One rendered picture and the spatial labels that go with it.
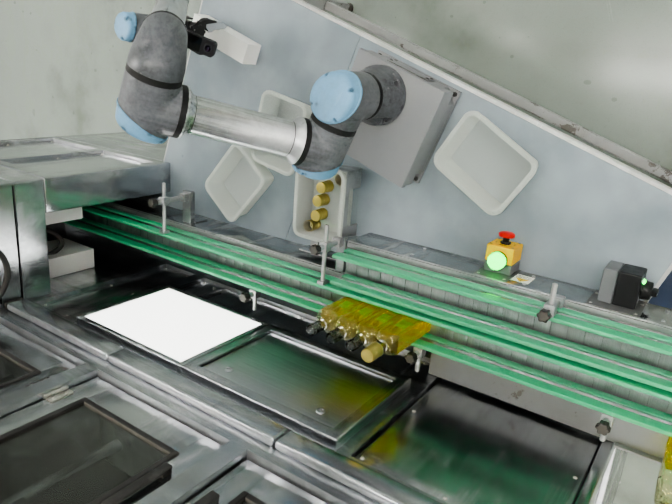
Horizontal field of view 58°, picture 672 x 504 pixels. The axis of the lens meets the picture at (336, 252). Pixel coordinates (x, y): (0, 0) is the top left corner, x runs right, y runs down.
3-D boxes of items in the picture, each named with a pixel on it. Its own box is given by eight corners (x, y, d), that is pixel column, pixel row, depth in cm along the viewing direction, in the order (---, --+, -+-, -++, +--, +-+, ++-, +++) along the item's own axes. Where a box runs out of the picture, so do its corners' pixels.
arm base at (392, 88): (364, 56, 155) (342, 55, 147) (413, 75, 148) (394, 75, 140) (348, 113, 161) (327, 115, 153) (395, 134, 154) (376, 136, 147)
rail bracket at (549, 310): (549, 302, 139) (532, 320, 128) (555, 272, 137) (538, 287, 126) (567, 307, 137) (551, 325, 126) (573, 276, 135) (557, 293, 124)
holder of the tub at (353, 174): (309, 245, 192) (293, 250, 185) (314, 159, 183) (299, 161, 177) (354, 258, 183) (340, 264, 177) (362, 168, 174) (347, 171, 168)
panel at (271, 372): (169, 293, 200) (76, 325, 173) (169, 284, 199) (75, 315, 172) (410, 388, 153) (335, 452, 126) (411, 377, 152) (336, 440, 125)
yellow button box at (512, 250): (493, 262, 158) (482, 269, 152) (497, 235, 156) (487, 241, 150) (519, 269, 154) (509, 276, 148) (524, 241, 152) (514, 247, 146)
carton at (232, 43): (208, 15, 193) (194, 13, 188) (261, 45, 183) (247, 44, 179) (203, 34, 195) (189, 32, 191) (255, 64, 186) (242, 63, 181)
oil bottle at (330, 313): (357, 307, 170) (312, 331, 153) (358, 288, 168) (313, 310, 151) (374, 312, 167) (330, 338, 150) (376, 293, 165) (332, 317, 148)
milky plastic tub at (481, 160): (505, 214, 155) (493, 220, 148) (443, 158, 161) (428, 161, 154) (551, 162, 146) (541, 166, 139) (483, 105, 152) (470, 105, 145)
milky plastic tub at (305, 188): (308, 229, 190) (291, 234, 183) (313, 158, 183) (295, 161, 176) (355, 242, 181) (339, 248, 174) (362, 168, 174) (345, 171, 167)
